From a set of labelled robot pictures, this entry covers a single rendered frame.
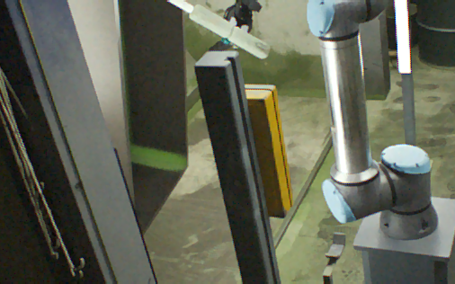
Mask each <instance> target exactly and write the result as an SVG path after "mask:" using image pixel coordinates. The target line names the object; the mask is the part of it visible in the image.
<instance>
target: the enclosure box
mask: <svg viewBox="0 0 455 284"><path fill-rule="evenodd" d="M67 1H68V3H69V6H70V9H71V13H72V15H73V18H74V20H75V23H76V28H77V31H78V34H79V40H80V42H81V45H82V48H83V52H84V54H85V59H86V63H87V65H88V68H89V70H90V73H91V77H92V79H93V82H94V88H95V91H96V93H97V96H98V99H99V102H100V104H101V110H102V114H103V118H104V121H105V125H106V127H107V129H108V132H109V135H110V139H111V142H112V146H113V147H114V148H116V149H117V152H118V155H119V158H120V162H121V165H122V169H123V172H124V174H125V177H126V181H127V184H128V186H129V191H130V197H131V199H132V203H133V206H134V209H135V211H136V215H137V217H138V222H139V225H140V228H141V231H142V234H143V236H144V234H145V233H146V231H147V230H148V229H149V227H150V225H151V224H152V222H153V221H154V219H155V218H156V217H157V215H158V214H159V212H160V210H161V208H162V207H163V205H164V204H165V202H166V200H167V199H168V197H169V195H170V194H171V192H172V191H173V189H174V188H175V187H176V185H177V183H178V182H179V181H180V180H181V178H182V177H183V175H184V173H185V172H186V170H187V168H188V167H189V140H188V106H187V73H186V38H185V10H184V9H182V8H180V7H178V6H176V5H175V4H172V3H170V2H169V1H167V0H67Z"/></svg>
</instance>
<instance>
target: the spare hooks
mask: <svg viewBox="0 0 455 284"><path fill-rule="evenodd" d="M4 81H6V85H7V87H8V88H9V90H10V92H11V94H12V95H13V97H14V99H15V100H16V101H17V102H18V104H19V105H20V107H21V109H22V112H23V113H24V115H25V117H26V120H27V121H28V122H29V124H30V125H31V128H32V129H33V130H34V132H35V129H34V127H33V126H32V124H31V121H30V119H29V117H28V115H27V113H26V110H25V109H24V108H23V106H22V104H21V102H20V101H19V99H18V98H17V96H16V94H15V92H14V90H13V88H12V87H11V86H10V85H9V83H8V81H7V77H6V75H4V72H3V70H2V69H1V67H0V92H1V94H2V97H3V100H4V102H3V101H2V99H1V96H0V103H1V104H2V107H3V109H4V113H5V117H6V119H7V121H8V123H9V125H10V127H11V129H12V131H13V135H14V137H15V139H16V142H17V146H18V149H19V152H20V154H21V158H22V160H23V164H24V168H25V171H26V173H27V175H26V173H25V171H24V168H23V166H22V161H21V159H20V157H19V156H18V154H17V151H16V149H15V146H14V143H13V141H12V139H11V136H10V133H9V130H8V128H7V127H6V124H5V122H4V116H3V114H2V112H1V109H0V118H1V121H2V123H3V125H4V131H5V134H6V136H7V138H8V142H9V144H10V147H11V149H12V151H13V154H14V157H15V160H16V163H17V165H18V167H19V170H20V172H21V175H22V179H23V181H24V183H25V186H26V188H27V191H28V194H29V198H30V201H31V204H32V206H33V207H34V210H35V212H36V215H37V218H38V220H39V222H40V226H41V229H42V231H43V234H44V235H45V238H46V240H47V242H48V245H49V250H50V252H51V255H52V257H53V258H54V259H56V260H57V259H58V254H57V253H54V251H53V248H55V249H56V248H58V247H59V244H60V245H61V248H62V250H63V253H64V255H65V257H66V260H67V263H68V265H69V268H70V270H71V273H72V275H73V276H74V278H76V279H78V280H80V279H82V278H83V272H82V271H80V273H81V277H77V276H76V275H75V274H74V272H73V270H74V271H76V270H78V269H79V270H81V269H82V268H83V266H84V264H85V262H84V260H83V258H81V264H80V265H79V266H78V267H76V266H74V265H73V264H72V262H71V261H70V259H69V257H68V254H67V250H66V248H65V246H64V244H63V242H62V240H61V237H60V236H61V235H62V233H63V230H62V228H60V231H59V232H58V230H57V228H56V226H55V224H54V222H53V219H52V215H51V212H52V211H51V209H49V208H48V205H47V203H46V200H45V199H44V196H43V194H42V191H43V190H44V183H43V182H40V186H39V183H38V182H37V179H36V177H35V174H34V171H33V170H32V167H31V163H30V161H29V158H28V156H27V154H26V149H25V147H24V144H23V142H22V139H21V137H20V134H19V131H18V128H17V126H16V122H15V119H14V116H13V112H12V107H11V103H10V101H9V99H8V96H7V92H6V86H5V82H4ZM27 179H28V180H27ZM35 184H36V186H35ZM38 193H39V194H40V197H41V199H42V203H43V207H42V206H41V202H40V197H39V194H38ZM44 209H46V210H47V211H48V214H47V215H46V214H45V211H44ZM47 217H49V218H50V220H51V221H52V224H53V228H54V231H55V235H53V234H52V233H51V230H50V227H49V223H48V220H47ZM49 236H51V237H57V239H56V240H55V242H56V244H53V243H52V242H51V239H50V237H49ZM72 269H73V270H72Z"/></svg>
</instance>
